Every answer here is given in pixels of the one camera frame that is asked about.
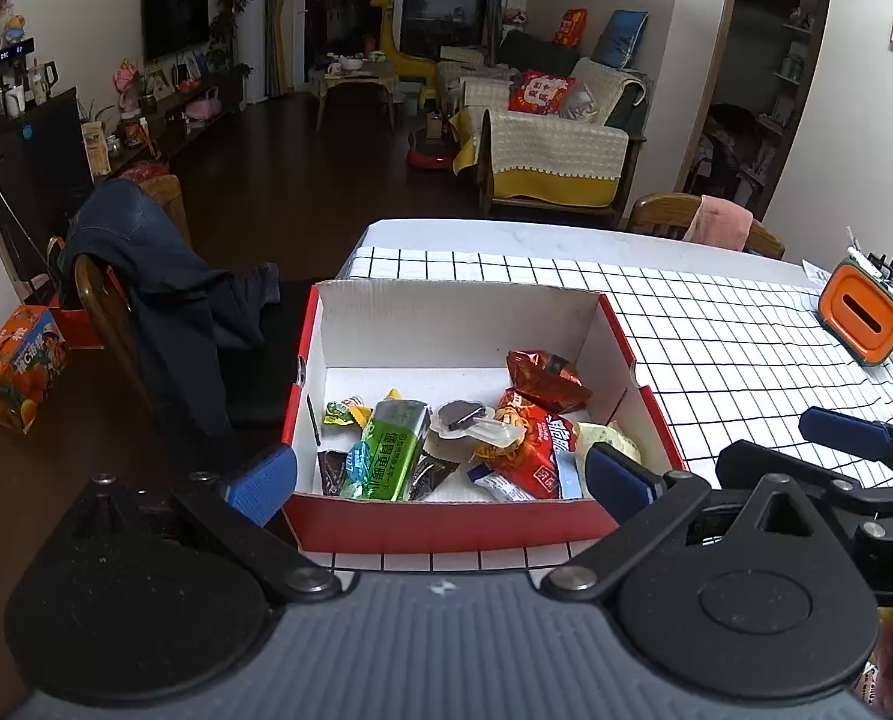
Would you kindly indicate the wooden coffee table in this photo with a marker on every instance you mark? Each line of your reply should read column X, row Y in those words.
column 353, row 82

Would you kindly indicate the black television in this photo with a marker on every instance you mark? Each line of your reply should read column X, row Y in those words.
column 175, row 19

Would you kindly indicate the checkered tablecloth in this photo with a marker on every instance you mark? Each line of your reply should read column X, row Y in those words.
column 716, row 330

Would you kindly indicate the blue cushion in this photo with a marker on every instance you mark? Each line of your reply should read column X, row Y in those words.
column 619, row 37

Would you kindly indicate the white blue snack packet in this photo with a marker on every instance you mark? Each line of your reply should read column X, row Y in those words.
column 503, row 487

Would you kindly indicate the black snack packet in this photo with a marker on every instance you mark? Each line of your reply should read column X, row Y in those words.
column 431, row 476

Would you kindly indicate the brown chocolate packet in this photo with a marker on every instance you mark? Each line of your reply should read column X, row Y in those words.
column 332, row 471

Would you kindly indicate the yellow chocolate packet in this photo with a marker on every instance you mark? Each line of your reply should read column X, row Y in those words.
column 392, row 395

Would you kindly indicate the yellow giraffe toy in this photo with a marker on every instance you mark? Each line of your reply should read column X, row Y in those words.
column 398, row 49

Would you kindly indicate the small green yellow candy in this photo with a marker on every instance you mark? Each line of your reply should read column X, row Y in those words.
column 340, row 412

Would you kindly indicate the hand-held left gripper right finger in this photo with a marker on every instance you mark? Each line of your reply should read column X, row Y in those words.
column 619, row 476

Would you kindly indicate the dark blue jacket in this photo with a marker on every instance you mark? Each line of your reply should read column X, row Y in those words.
column 161, row 277

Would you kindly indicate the pink cloth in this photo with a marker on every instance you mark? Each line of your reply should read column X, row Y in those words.
column 720, row 223

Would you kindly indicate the dark television cabinet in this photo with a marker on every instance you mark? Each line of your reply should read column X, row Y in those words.
column 191, row 124

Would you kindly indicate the red cardboard box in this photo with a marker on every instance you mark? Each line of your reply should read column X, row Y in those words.
column 454, row 322

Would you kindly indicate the red white chip bag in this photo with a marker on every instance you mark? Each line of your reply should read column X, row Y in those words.
column 529, row 450

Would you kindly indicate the orange cushion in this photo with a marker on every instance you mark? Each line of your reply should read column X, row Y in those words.
column 570, row 28

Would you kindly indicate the orange pen holder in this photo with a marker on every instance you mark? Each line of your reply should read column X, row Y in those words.
column 859, row 315

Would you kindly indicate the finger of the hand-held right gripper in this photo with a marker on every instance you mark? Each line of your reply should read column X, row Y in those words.
column 754, row 461
column 844, row 431

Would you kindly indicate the black cabinet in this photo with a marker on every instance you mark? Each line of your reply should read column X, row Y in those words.
column 41, row 157

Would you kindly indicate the dark sofa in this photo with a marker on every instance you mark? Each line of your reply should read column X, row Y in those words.
column 536, row 52

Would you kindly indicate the green potted plant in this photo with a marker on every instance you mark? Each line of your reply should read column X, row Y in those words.
column 229, row 15

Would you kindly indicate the cream snack packet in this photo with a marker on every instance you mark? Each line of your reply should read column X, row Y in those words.
column 611, row 439

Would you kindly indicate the wooden dining chair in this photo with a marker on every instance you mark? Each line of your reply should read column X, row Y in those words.
column 656, row 214

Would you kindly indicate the red printed cushion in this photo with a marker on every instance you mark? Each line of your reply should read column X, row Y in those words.
column 540, row 92

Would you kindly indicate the black digital clock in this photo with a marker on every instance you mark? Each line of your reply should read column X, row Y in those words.
column 10, row 49

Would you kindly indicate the cream sofa cover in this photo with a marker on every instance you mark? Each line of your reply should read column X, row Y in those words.
column 555, row 150

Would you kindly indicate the dark red snack packet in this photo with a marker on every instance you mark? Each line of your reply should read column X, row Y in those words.
column 548, row 379

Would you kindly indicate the orange fruit carton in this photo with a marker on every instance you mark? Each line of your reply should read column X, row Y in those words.
column 19, row 371

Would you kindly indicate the small teal candy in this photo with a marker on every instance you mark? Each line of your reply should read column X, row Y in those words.
column 358, row 461

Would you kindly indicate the white tower air conditioner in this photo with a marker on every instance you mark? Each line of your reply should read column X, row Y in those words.
column 257, row 22

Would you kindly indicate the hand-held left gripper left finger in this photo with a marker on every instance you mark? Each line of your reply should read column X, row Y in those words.
column 263, row 476

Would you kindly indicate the green silver snack packet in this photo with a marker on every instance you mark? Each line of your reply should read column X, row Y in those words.
column 390, row 450

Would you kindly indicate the red floor toy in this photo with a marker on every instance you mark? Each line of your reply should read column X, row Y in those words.
column 430, row 154

